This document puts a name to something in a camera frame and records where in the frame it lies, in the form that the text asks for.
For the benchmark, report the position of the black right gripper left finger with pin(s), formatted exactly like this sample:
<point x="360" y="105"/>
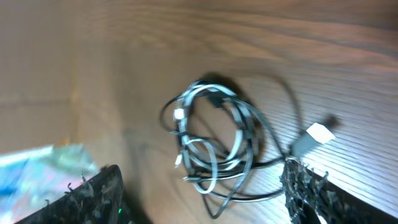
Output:
<point x="96" y="200"/>

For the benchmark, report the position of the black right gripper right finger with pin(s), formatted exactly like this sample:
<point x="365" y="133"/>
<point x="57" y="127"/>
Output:
<point x="310" y="198"/>

